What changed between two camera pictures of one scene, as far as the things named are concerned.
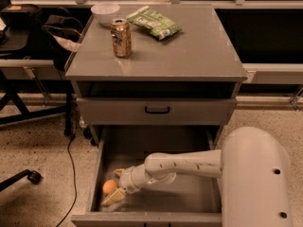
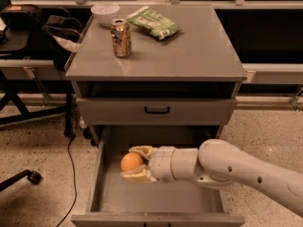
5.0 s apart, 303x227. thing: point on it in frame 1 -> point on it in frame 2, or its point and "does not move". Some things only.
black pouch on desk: x=21 y=16 does not move
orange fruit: x=109 y=185 -> x=131 y=161
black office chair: x=32 y=176 does not move
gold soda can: x=121 y=38 does not move
